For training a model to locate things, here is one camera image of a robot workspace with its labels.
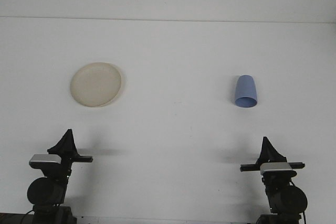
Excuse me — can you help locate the pale blue cup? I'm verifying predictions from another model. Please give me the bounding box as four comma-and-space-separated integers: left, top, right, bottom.
234, 74, 258, 109

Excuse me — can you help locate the pale round plate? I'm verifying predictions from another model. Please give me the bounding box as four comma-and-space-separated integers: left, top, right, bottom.
69, 62, 122, 108

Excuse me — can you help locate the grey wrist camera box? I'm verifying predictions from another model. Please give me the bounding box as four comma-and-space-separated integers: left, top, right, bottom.
28, 154, 62, 175
259, 162, 298, 180

